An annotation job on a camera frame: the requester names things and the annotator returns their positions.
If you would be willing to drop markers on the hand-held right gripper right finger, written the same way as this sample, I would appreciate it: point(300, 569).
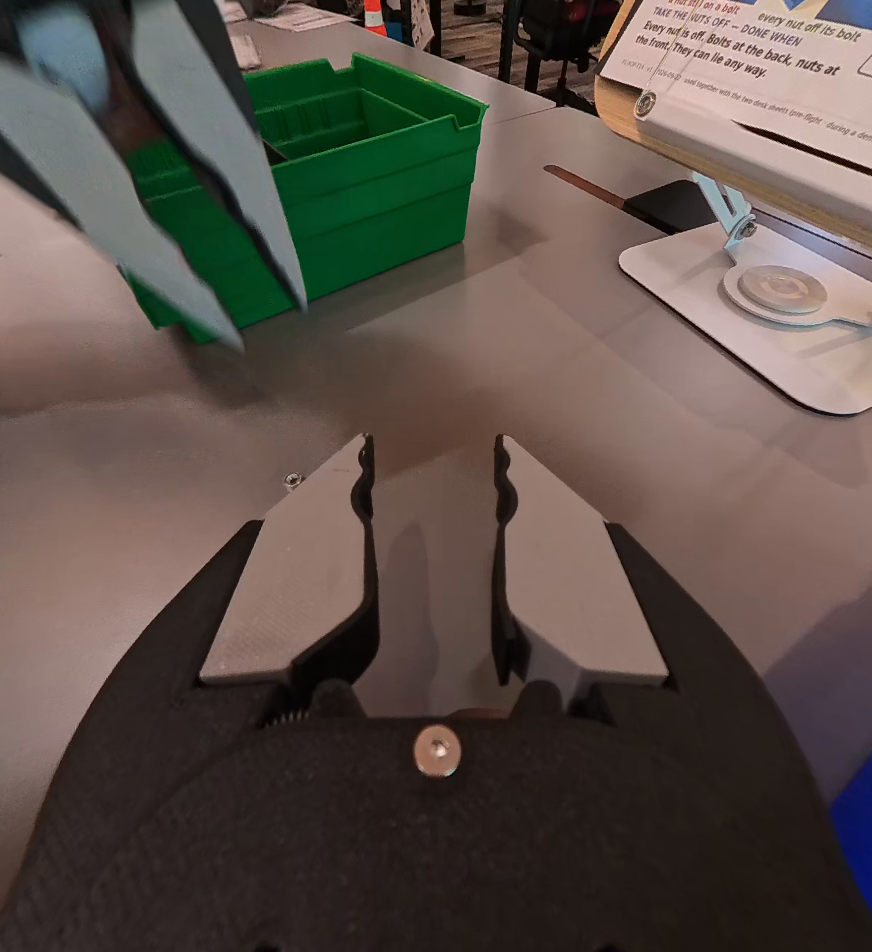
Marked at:
point(577, 595)

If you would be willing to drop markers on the black office chair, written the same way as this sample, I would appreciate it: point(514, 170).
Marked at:
point(562, 37)

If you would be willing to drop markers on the white paper sheet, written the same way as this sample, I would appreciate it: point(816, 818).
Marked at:
point(302, 16)

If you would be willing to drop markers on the black bin divider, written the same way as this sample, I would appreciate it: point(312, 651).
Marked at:
point(276, 152)

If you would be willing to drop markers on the white instruction sheet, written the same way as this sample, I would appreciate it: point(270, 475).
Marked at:
point(740, 67)

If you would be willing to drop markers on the orange traffic cone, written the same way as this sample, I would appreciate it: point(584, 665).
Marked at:
point(376, 15)

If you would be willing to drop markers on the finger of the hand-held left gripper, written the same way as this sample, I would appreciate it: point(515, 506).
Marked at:
point(71, 163)
point(205, 119)

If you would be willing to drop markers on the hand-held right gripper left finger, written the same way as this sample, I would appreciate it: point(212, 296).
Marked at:
point(294, 595)

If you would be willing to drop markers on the wooden board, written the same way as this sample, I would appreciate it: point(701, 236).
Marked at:
point(610, 100)

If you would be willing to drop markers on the green plastic bin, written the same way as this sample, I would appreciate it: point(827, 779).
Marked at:
point(376, 201)

